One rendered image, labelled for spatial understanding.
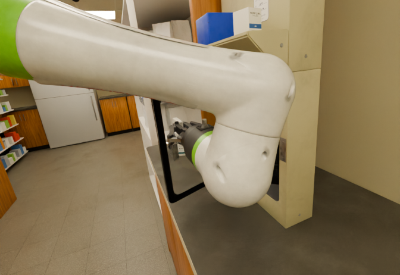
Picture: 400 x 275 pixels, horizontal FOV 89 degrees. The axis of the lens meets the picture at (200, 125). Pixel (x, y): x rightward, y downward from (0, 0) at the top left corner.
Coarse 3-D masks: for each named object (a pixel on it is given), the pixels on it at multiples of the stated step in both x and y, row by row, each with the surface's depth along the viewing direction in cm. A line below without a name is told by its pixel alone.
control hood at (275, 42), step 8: (248, 32) 44; (256, 32) 44; (264, 32) 45; (272, 32) 46; (280, 32) 46; (224, 40) 53; (232, 40) 50; (240, 40) 47; (248, 40) 45; (256, 40) 45; (264, 40) 45; (272, 40) 46; (280, 40) 47; (232, 48) 53; (240, 48) 50; (248, 48) 48; (256, 48) 46; (264, 48) 46; (272, 48) 46; (280, 48) 47; (280, 56) 48
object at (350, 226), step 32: (160, 160) 120; (320, 192) 77; (352, 192) 76; (192, 224) 68; (224, 224) 67; (256, 224) 65; (320, 224) 63; (352, 224) 62; (384, 224) 60; (192, 256) 57; (224, 256) 56; (256, 256) 55; (288, 256) 54; (320, 256) 53; (352, 256) 52; (384, 256) 51
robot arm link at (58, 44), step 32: (32, 32) 24; (64, 32) 24; (96, 32) 25; (128, 32) 26; (32, 64) 25; (64, 64) 25; (96, 64) 25; (128, 64) 25; (160, 64) 26; (192, 64) 26; (224, 64) 26; (256, 64) 26; (160, 96) 28; (192, 96) 27; (224, 96) 26; (256, 96) 26; (288, 96) 27; (256, 128) 26
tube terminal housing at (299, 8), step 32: (224, 0) 69; (288, 0) 46; (320, 0) 49; (288, 32) 48; (320, 32) 51; (288, 64) 49; (320, 64) 53; (288, 128) 54; (288, 160) 56; (288, 192) 59; (288, 224) 63
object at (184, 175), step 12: (168, 108) 65; (180, 108) 68; (168, 120) 66; (192, 120) 71; (168, 132) 66; (168, 156) 68; (180, 156) 71; (180, 168) 72; (192, 168) 75; (180, 180) 72; (192, 180) 76; (180, 192) 73
